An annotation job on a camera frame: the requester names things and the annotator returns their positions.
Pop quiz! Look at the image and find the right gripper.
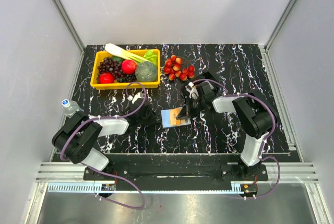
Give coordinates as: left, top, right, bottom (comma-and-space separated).
177, 97, 205, 121

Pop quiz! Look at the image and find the black card holder wallet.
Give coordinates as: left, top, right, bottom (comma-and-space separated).
161, 109, 178, 128

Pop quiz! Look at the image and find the black card box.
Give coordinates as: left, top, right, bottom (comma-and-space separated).
181, 72, 217, 99

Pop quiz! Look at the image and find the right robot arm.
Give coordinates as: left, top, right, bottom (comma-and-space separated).
174, 90, 277, 180

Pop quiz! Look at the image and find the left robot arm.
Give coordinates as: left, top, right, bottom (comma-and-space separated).
52, 104, 160, 180

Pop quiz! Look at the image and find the green cantaloupe melon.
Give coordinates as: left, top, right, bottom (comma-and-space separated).
135, 62, 158, 82

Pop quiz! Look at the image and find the red cherry bunch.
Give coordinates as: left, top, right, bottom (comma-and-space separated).
162, 55, 196, 81

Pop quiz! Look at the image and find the red apple upper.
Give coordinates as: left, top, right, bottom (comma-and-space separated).
121, 60, 137, 75

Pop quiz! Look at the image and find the red apple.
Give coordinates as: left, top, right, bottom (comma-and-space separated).
99, 73, 114, 84
121, 60, 137, 75

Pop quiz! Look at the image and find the red apple lower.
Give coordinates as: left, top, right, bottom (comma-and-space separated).
99, 73, 114, 84

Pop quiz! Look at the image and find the yellow plastic basket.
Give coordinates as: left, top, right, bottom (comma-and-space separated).
90, 49, 161, 90

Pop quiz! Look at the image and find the green lettuce leaf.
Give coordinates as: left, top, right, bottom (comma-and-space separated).
143, 50, 158, 67

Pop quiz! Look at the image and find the green avocado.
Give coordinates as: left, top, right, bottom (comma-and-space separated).
111, 56, 124, 63

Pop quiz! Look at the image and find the purple grape bunch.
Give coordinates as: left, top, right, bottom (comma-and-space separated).
97, 57, 136, 84

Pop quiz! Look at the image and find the plastic water bottle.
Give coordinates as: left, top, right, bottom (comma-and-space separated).
62, 99, 81, 118

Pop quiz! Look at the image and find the white green leek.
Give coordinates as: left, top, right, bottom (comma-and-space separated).
104, 43, 148, 63

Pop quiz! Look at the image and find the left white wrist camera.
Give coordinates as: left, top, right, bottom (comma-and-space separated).
128, 92, 145, 105

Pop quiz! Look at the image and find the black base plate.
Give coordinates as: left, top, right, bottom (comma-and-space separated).
82, 152, 269, 192

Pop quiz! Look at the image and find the aluminium frame rail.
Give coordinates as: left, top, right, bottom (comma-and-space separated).
36, 162, 319, 184

